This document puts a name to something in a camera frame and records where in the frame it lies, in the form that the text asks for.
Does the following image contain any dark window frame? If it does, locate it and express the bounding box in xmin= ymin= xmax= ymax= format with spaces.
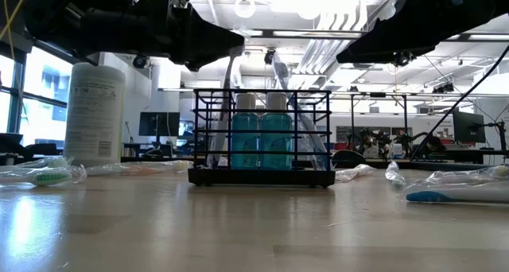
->
xmin=0 ymin=41 xmax=72 ymax=138

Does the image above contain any black aluminium table frame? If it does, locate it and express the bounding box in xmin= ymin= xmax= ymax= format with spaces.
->
xmin=119 ymin=155 xmax=509 ymax=180

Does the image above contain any round ceiling lamp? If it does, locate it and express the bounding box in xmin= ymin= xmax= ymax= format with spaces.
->
xmin=233 ymin=0 xmax=258 ymax=19

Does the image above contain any black workbench frame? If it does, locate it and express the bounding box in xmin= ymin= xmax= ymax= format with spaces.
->
xmin=332 ymin=91 xmax=509 ymax=161

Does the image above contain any black wire caddy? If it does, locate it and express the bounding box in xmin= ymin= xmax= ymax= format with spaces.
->
xmin=187 ymin=87 xmax=337 ymax=189

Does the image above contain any black power cable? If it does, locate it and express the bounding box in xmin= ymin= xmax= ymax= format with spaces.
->
xmin=408 ymin=44 xmax=509 ymax=162

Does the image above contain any blue toothbrush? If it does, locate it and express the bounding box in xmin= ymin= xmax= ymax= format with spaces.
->
xmin=400 ymin=164 xmax=509 ymax=204

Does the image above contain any blue mouthwash bottle white cap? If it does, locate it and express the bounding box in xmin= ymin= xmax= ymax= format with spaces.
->
xmin=231 ymin=91 xmax=260 ymax=171
xmin=260 ymin=91 xmax=293 ymax=171

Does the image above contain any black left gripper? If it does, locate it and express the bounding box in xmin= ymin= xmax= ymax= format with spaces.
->
xmin=79 ymin=0 xmax=244 ymax=72

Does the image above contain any black computer monitor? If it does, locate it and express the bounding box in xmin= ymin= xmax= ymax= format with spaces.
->
xmin=452 ymin=110 xmax=487 ymax=145
xmin=138 ymin=111 xmax=181 ymax=138

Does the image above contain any white wipes canister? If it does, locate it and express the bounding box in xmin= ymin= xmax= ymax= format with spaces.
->
xmin=62 ymin=62 xmax=127 ymax=169

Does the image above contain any yellow cable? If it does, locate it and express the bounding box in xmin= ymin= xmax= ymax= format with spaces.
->
xmin=0 ymin=0 xmax=29 ymax=62

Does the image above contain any clear wrapper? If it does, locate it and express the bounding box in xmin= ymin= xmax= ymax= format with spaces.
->
xmin=336 ymin=163 xmax=378 ymax=184

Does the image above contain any black office chair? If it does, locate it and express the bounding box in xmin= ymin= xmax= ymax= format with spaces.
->
xmin=24 ymin=142 xmax=60 ymax=157

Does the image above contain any person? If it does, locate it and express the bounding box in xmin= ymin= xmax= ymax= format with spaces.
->
xmin=362 ymin=138 xmax=383 ymax=160
xmin=421 ymin=135 xmax=447 ymax=158

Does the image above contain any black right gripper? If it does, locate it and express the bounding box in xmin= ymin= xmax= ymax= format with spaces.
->
xmin=336 ymin=0 xmax=509 ymax=64

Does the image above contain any purple toothbrush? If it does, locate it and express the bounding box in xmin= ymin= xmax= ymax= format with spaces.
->
xmin=271 ymin=51 xmax=333 ymax=172

